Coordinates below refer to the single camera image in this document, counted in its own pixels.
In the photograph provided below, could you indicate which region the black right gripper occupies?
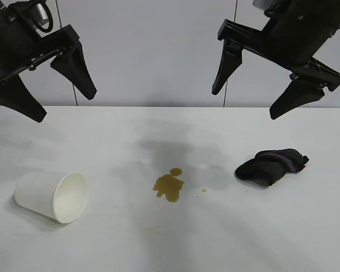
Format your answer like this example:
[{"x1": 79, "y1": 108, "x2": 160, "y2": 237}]
[{"x1": 211, "y1": 0, "x2": 340, "y2": 120}]

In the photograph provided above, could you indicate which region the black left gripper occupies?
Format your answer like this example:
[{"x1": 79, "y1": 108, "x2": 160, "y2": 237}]
[{"x1": 0, "y1": 0, "x2": 97, "y2": 123}]

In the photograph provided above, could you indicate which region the black left camera cable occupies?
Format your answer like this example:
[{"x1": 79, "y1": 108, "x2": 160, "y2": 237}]
[{"x1": 33, "y1": 4, "x2": 53, "y2": 32}]

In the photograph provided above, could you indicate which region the black cloth with purple trim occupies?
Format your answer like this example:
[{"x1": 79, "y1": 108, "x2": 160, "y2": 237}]
[{"x1": 235, "y1": 148, "x2": 310, "y2": 187}]

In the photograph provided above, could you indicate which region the white paper cup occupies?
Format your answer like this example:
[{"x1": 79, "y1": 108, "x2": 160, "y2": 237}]
[{"x1": 14, "y1": 171, "x2": 90, "y2": 224}]

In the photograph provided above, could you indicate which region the brown liquid spill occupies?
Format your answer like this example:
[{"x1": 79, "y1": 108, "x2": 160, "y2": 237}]
[{"x1": 152, "y1": 167, "x2": 185, "y2": 203}]

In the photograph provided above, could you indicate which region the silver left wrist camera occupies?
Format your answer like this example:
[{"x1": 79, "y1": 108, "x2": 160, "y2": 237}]
[{"x1": 31, "y1": 0, "x2": 50, "y2": 25}]

